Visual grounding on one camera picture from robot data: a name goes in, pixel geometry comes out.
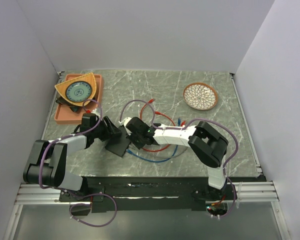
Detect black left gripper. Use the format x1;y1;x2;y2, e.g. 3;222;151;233
92;116;121;142

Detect grey ethernet cable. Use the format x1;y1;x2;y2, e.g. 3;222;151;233
129;144;190;161

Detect black network switch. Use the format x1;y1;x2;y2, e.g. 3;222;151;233
105;125;131;158

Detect blue ethernet cable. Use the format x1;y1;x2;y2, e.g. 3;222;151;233
127;117;182;164

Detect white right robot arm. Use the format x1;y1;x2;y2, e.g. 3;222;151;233
122;117;229;200

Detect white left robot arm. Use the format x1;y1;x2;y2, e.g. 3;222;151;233
23;113;122;201

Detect dark dish under basket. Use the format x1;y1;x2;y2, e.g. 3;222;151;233
55;93;80;113

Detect pink plastic tray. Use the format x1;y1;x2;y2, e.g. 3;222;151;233
54;73;104;125

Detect woven triangular basket plate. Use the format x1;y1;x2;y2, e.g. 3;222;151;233
54;72;97;107

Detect blue patterned round plate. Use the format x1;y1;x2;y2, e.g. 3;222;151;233
65;81;93;103

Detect floral patterned plate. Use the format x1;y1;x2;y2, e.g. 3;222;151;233
182;82;218;111

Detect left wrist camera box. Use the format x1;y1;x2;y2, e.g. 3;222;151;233
86;108;100;116

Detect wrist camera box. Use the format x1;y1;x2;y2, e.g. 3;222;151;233
119;117;132;127
86;108;100;116

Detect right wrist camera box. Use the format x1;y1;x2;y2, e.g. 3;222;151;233
119;117;132;127

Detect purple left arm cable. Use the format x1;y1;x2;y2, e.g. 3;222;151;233
38;99;103;190

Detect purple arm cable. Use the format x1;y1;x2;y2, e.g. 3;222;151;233
119;99;239;177
38;99;103;190

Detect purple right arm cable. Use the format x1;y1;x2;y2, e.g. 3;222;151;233
119;99;239;177

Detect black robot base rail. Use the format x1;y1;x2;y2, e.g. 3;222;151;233
58;173;238;213

